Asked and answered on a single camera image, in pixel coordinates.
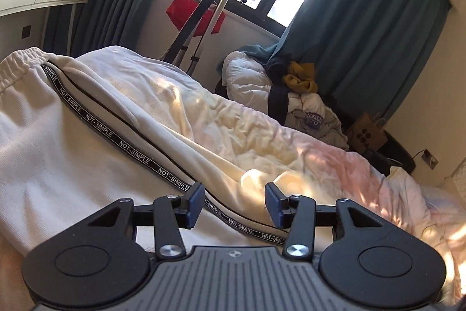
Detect cardboard box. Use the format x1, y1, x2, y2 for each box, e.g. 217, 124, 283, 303
346, 112, 389, 152

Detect dark navy garment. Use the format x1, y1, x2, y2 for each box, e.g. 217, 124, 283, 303
267, 85, 291, 115

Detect black bin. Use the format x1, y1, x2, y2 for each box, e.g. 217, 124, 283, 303
371, 134, 418, 175

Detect grey printed garment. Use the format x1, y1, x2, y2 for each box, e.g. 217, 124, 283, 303
286, 92, 351, 152

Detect white crumpled blanket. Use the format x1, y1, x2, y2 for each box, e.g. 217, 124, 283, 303
386, 165, 466, 228

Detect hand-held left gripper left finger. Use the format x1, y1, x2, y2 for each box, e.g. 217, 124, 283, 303
54, 182, 204, 260

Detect wall socket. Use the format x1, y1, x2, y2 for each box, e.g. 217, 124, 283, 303
421, 150, 440, 170

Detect yellow cloth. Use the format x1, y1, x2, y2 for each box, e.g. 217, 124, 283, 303
283, 61, 320, 94

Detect red garment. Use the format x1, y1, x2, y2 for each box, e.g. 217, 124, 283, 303
165, 0, 225, 37

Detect white pants with black stripe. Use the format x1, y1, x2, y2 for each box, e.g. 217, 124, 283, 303
0, 46, 289, 261

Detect white crumpled bed sheet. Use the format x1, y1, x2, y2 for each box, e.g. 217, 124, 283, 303
138, 78, 466, 284

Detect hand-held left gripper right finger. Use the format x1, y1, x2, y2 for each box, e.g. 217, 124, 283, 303
265, 182, 403, 260

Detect garment steamer stand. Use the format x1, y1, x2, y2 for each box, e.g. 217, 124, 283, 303
160, 0, 250, 79

